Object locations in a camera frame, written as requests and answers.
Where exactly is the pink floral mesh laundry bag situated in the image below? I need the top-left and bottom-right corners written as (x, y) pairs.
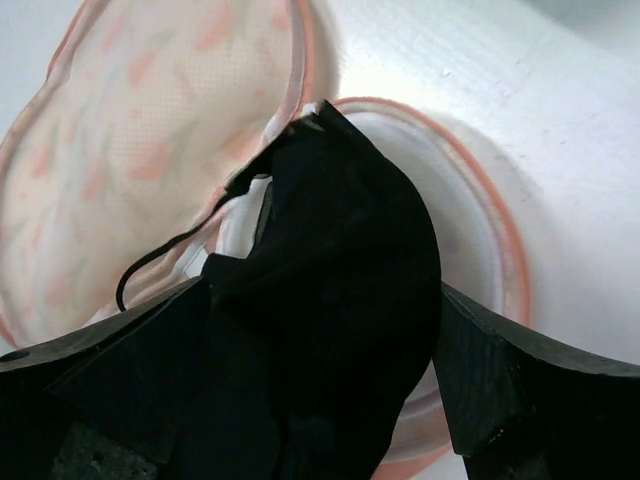
top-left (0, 0), bottom-right (531, 474)

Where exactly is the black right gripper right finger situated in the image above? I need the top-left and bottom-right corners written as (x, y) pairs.
top-left (433, 286), bottom-right (639, 479)

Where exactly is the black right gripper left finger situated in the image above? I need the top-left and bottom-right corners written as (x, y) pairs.
top-left (1, 277), bottom-right (210, 479)

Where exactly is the black bra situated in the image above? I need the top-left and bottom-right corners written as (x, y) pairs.
top-left (113, 98), bottom-right (444, 480)

